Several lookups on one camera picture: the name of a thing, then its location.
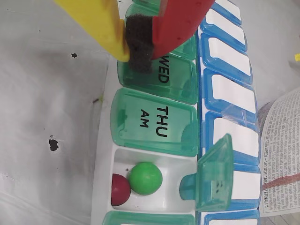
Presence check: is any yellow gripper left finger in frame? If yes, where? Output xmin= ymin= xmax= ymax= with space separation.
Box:
xmin=53 ymin=0 xmax=130 ymax=63

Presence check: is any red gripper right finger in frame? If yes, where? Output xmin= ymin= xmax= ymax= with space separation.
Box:
xmin=124 ymin=0 xmax=216 ymax=74

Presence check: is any green ball pill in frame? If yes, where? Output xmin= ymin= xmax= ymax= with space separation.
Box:
xmin=128 ymin=162 xmax=164 ymax=195

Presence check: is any red ball pill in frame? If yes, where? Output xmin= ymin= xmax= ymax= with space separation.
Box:
xmin=110 ymin=173 xmax=132 ymax=200

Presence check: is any weekly pill organizer box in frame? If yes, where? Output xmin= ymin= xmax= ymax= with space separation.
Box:
xmin=90 ymin=0 xmax=262 ymax=225

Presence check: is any white tablecloth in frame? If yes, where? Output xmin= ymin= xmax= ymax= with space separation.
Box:
xmin=0 ymin=0 xmax=300 ymax=225

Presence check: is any printed label can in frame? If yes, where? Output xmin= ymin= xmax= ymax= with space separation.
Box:
xmin=257 ymin=87 xmax=300 ymax=218

